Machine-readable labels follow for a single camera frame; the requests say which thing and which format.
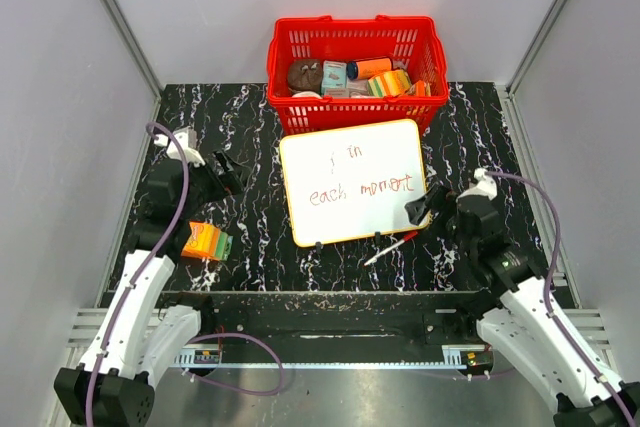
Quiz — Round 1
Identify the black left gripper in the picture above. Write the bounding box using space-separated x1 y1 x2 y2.
180 148 251 218

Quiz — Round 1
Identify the red whiteboard marker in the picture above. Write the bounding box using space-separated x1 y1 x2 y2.
364 231 418 266

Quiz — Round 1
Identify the yellow framed whiteboard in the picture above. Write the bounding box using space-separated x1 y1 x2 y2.
279 119 427 248

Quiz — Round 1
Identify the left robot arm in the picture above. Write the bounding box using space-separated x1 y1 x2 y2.
54 151 250 426

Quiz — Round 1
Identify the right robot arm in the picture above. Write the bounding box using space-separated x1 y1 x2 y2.
405 179 639 426

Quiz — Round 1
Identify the orange green snack box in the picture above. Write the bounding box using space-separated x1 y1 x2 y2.
181 221 233 261

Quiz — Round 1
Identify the yellow orange snack box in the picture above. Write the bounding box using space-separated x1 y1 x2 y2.
367 69 412 98

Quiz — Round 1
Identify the teal small box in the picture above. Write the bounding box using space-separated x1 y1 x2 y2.
321 60 347 93

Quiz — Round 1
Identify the blue capped yellow bottle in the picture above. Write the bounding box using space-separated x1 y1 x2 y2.
347 57 393 80

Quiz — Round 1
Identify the red plastic basket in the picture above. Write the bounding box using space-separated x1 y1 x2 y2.
266 15 449 135

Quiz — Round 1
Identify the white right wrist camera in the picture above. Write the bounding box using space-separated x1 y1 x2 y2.
459 168 497 201

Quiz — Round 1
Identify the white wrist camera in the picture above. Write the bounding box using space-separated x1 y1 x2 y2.
153 127 205 167
459 168 497 201

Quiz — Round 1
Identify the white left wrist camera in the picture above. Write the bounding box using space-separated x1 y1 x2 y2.
153 127 205 167

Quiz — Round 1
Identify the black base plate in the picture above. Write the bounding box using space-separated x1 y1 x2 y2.
156 290 500 344

